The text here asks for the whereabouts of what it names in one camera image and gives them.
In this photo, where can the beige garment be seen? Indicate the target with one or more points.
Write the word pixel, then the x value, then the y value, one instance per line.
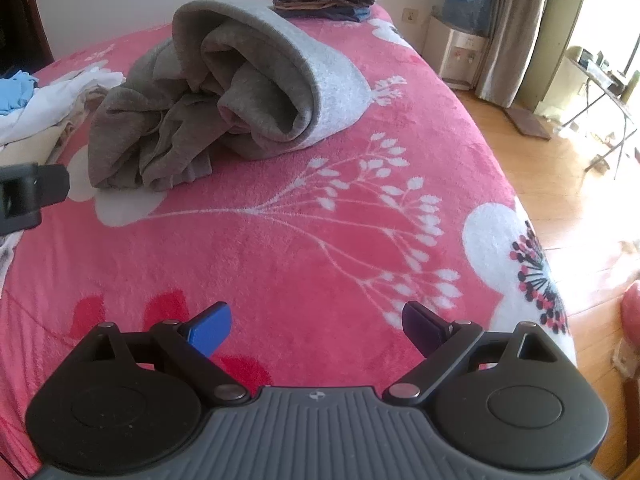
pixel 47 145

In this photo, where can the white garment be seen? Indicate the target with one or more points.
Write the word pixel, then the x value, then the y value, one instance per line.
pixel 51 104

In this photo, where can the brown folded clothes in stack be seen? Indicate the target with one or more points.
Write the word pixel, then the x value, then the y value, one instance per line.
pixel 333 10

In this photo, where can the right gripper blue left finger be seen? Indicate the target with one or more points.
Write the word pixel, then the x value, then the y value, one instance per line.
pixel 186 349

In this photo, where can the beige curtain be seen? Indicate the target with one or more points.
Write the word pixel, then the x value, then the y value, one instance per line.
pixel 510 49

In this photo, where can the light blue garment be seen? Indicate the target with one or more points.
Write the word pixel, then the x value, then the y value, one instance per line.
pixel 16 91

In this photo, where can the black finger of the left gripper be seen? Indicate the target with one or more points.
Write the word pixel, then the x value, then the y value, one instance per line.
pixel 25 190

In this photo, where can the brown floor mat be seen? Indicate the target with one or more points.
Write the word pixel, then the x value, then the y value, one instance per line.
pixel 526 123

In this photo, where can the white water dispenser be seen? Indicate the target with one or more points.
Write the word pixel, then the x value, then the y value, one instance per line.
pixel 453 54

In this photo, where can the pink floral blanket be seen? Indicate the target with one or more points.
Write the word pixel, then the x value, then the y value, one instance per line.
pixel 316 252

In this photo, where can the wall socket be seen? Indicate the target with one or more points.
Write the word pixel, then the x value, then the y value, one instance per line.
pixel 410 15

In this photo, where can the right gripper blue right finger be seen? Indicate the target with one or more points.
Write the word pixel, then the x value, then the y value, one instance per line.
pixel 445 346

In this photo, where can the grey sweatpants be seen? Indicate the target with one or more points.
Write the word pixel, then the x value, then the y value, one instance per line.
pixel 240 76

